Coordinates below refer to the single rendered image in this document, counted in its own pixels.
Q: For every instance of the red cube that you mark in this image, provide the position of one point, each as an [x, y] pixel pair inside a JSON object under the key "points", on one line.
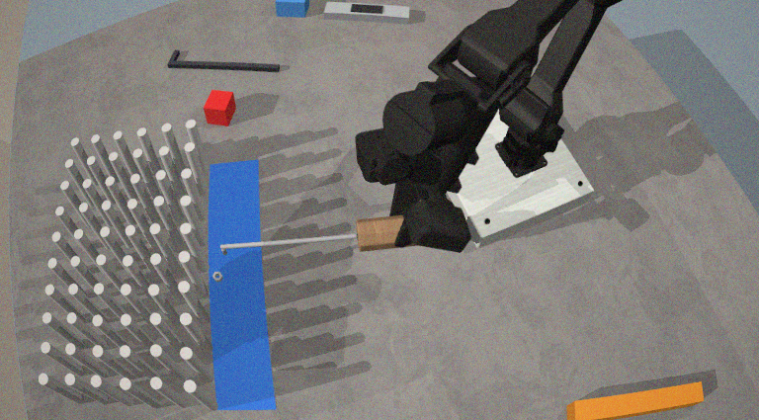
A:
{"points": [[220, 108]]}

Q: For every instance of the metal rod tool with brown handle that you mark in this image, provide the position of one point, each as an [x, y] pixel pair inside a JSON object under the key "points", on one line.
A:
{"points": [[372, 234]]}

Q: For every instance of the orange rectangular bar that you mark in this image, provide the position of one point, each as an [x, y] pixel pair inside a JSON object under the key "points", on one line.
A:
{"points": [[637, 403]]}

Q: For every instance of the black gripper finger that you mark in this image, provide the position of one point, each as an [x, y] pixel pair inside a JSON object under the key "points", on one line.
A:
{"points": [[403, 238], [404, 192]]}

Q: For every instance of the blue box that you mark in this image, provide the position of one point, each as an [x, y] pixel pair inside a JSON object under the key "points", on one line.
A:
{"points": [[291, 8]]}

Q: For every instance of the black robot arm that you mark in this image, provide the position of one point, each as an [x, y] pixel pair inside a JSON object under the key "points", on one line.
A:
{"points": [[501, 49]]}

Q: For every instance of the grey metal cylinder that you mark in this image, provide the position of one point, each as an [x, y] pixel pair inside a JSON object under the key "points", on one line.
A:
{"points": [[140, 247], [122, 175], [64, 332], [61, 358], [200, 395], [169, 223], [191, 326], [116, 222], [62, 274], [173, 148], [167, 391], [84, 272], [61, 388], [111, 362], [194, 220], [149, 151], [194, 246], [136, 302], [67, 221], [104, 156], [56, 296], [168, 192], [165, 247], [141, 221], [76, 176], [165, 330], [86, 331], [93, 222], [138, 362], [108, 269], [109, 300], [85, 360], [146, 173], [196, 140], [81, 154], [191, 359], [63, 246], [193, 192], [114, 245], [86, 301], [196, 167], [136, 331], [120, 200], [172, 171], [109, 331], [71, 196], [112, 391], [87, 246], [171, 365], [100, 178], [125, 153], [164, 304], [193, 302], [86, 388], [96, 199], [144, 198], [139, 393], [137, 274], [193, 273], [166, 275]]}

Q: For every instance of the blue taped strip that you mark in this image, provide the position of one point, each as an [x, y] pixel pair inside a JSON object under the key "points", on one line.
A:
{"points": [[239, 332]]}

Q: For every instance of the black l-shaped rod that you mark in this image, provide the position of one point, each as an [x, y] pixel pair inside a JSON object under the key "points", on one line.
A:
{"points": [[220, 65]]}

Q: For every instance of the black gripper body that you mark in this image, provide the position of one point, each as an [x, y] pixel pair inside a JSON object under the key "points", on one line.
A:
{"points": [[435, 222]]}

